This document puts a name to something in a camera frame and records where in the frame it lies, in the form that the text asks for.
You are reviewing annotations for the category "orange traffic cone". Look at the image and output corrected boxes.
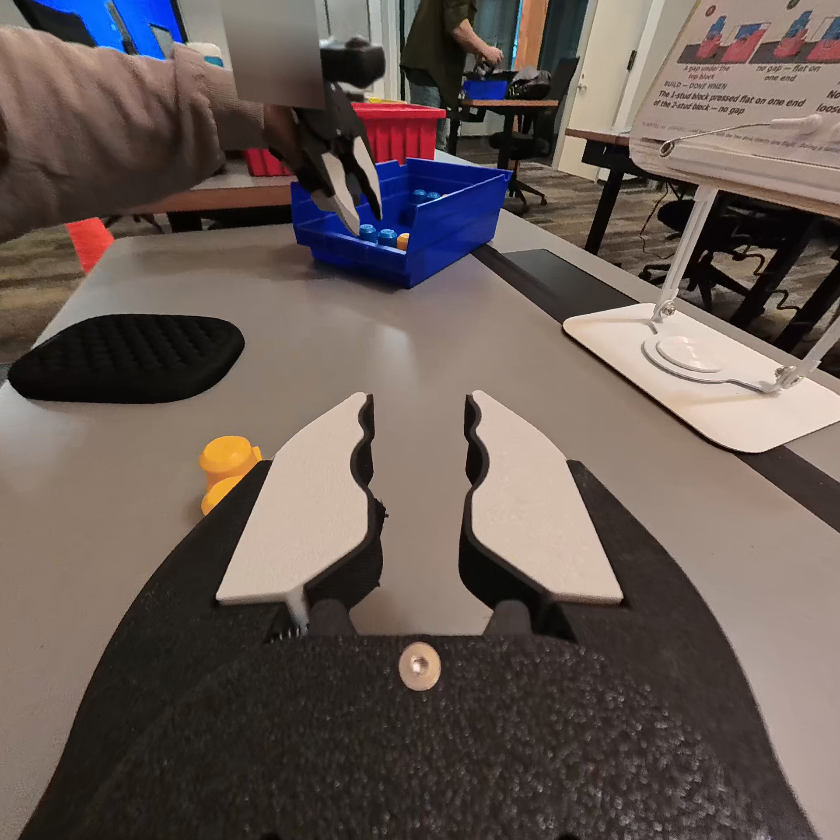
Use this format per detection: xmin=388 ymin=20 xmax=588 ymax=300
xmin=66 ymin=218 xmax=116 ymax=273

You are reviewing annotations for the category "black bag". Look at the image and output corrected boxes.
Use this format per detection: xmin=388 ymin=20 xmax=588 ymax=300
xmin=508 ymin=66 xmax=552 ymax=99

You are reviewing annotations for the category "wood-top office desk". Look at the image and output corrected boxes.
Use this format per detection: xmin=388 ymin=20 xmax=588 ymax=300
xmin=566 ymin=128 xmax=840 ymax=355
xmin=105 ymin=154 xmax=296 ymax=234
xmin=459 ymin=97 xmax=560 ymax=172

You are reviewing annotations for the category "black office chair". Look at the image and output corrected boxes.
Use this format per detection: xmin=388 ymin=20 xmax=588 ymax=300
xmin=489 ymin=58 xmax=581 ymax=214
xmin=640 ymin=197 xmax=798 ymax=316

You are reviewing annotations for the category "dark desk cable flap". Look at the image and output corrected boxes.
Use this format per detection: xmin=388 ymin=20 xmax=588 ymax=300
xmin=505 ymin=248 xmax=637 ymax=309

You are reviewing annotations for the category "pile of mega blocks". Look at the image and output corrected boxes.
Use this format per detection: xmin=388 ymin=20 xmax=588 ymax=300
xmin=357 ymin=189 xmax=442 ymax=250

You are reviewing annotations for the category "white document stand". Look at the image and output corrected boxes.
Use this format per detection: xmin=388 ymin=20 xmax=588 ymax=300
xmin=563 ymin=115 xmax=840 ymax=454

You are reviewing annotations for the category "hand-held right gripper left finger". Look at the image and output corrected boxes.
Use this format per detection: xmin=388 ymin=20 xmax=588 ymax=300
xmin=215 ymin=391 xmax=389 ymax=636

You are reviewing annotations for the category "red storage bin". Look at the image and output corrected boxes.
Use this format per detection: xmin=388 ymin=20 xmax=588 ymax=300
xmin=246 ymin=100 xmax=447 ymax=178

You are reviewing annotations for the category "yellow mega block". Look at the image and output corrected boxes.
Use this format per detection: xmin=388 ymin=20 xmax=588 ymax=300
xmin=199 ymin=435 xmax=263 ymax=517

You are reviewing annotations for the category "person's left forearm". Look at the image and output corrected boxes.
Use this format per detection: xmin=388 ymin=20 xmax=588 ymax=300
xmin=0 ymin=26 xmax=266 ymax=240

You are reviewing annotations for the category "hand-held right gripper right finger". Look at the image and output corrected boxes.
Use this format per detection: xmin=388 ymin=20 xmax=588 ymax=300
xmin=458 ymin=390 xmax=624 ymax=618

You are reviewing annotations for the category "printed instruction sheet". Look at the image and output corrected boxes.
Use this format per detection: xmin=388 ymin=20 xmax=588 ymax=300
xmin=630 ymin=0 xmax=840 ymax=178

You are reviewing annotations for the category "black mesh pad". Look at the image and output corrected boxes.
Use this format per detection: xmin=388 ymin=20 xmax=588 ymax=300
xmin=8 ymin=314 xmax=245 ymax=404

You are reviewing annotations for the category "blue-screen monitor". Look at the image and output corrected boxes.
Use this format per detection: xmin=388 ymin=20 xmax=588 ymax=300
xmin=13 ymin=0 xmax=188 ymax=61

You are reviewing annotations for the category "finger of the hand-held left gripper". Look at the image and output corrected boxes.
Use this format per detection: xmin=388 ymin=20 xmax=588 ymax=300
xmin=344 ymin=134 xmax=385 ymax=222
xmin=314 ymin=150 xmax=362 ymax=237

